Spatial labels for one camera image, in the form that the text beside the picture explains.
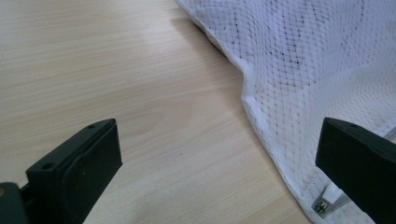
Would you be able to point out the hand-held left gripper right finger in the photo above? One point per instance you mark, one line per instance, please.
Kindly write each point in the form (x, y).
(361, 161)

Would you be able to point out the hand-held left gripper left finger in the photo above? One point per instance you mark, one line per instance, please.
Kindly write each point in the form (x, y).
(77, 174)

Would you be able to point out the white mesh laundry bag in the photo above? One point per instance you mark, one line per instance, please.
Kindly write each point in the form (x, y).
(295, 62)

